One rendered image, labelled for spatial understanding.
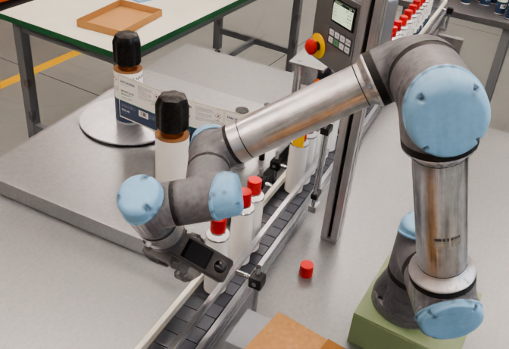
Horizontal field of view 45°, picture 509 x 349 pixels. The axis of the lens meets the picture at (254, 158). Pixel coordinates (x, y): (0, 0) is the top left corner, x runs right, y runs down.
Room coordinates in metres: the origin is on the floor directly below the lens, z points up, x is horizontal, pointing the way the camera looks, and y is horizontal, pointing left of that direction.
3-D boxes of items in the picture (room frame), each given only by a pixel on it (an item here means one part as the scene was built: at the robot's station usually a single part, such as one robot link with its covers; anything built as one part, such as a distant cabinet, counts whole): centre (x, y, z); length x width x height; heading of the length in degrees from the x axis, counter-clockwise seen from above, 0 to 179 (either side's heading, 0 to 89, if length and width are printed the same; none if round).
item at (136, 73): (1.69, 0.41, 1.04); 0.09 x 0.09 x 0.29
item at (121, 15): (2.73, 0.69, 0.82); 0.34 x 0.24 x 0.04; 158
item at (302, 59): (1.72, -0.15, 1.14); 0.14 x 0.11 x 0.01; 156
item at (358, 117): (1.27, -0.22, 1.17); 0.04 x 0.04 x 0.67; 66
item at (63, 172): (1.58, 0.29, 0.86); 0.80 x 0.67 x 0.05; 156
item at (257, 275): (0.96, -0.01, 0.91); 0.07 x 0.03 x 0.17; 66
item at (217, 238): (0.99, 0.06, 0.98); 0.05 x 0.05 x 0.20
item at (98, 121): (1.69, 0.41, 0.89); 0.31 x 0.31 x 0.01
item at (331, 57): (1.35, -0.19, 1.38); 0.17 x 0.10 x 0.19; 32
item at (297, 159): (1.40, -0.12, 0.98); 0.05 x 0.05 x 0.20
